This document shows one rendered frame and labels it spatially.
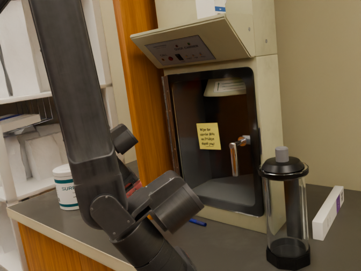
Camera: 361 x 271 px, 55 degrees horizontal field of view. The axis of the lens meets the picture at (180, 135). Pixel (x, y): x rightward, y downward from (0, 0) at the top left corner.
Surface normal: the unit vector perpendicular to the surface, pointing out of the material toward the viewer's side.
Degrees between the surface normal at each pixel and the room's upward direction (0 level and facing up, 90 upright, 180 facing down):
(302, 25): 90
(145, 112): 90
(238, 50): 135
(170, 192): 90
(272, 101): 90
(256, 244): 0
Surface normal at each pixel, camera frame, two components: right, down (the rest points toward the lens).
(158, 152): 0.74, 0.04
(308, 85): -0.66, 0.23
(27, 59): 0.18, 0.28
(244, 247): -0.12, -0.97
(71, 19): 0.35, 0.14
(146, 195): -0.57, -0.76
